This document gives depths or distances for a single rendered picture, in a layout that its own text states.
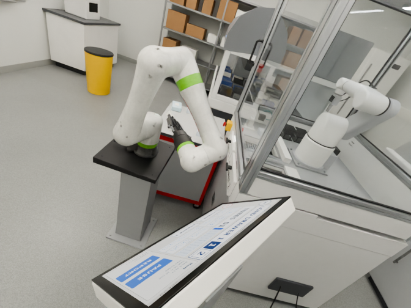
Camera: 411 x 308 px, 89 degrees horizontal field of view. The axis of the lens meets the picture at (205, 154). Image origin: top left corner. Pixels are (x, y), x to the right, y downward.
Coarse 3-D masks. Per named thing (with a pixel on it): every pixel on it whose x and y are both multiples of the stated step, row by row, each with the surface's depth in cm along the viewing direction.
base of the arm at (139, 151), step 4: (136, 144) 122; (128, 148) 122; (132, 148) 123; (136, 148) 124; (140, 148) 122; (144, 148) 121; (148, 148) 122; (152, 148) 123; (156, 148) 127; (136, 152) 123; (140, 152) 122; (144, 152) 122; (148, 152) 123; (152, 152) 126; (156, 152) 127; (144, 156) 123; (148, 156) 124; (152, 156) 126
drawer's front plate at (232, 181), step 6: (234, 156) 128; (228, 162) 136; (234, 162) 123; (234, 168) 118; (228, 174) 126; (234, 174) 113; (228, 180) 121; (234, 180) 109; (234, 186) 110; (228, 192) 113
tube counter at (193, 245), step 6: (222, 222) 62; (228, 222) 60; (216, 228) 59; (222, 228) 58; (204, 234) 58; (210, 234) 56; (198, 240) 55; (204, 240) 53; (192, 246) 52; (198, 246) 51; (180, 252) 51; (186, 252) 49
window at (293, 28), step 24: (288, 0) 122; (312, 0) 85; (288, 24) 107; (312, 24) 77; (264, 48) 147; (288, 48) 96; (264, 72) 127; (288, 72) 87; (264, 96) 112; (240, 120) 155; (264, 120) 99
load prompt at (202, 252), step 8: (256, 208) 65; (264, 208) 62; (248, 216) 60; (256, 216) 58; (232, 224) 58; (240, 224) 56; (224, 232) 54; (232, 232) 52; (216, 240) 51; (224, 240) 49; (200, 248) 49; (208, 248) 48; (216, 248) 46; (192, 256) 46; (200, 256) 45
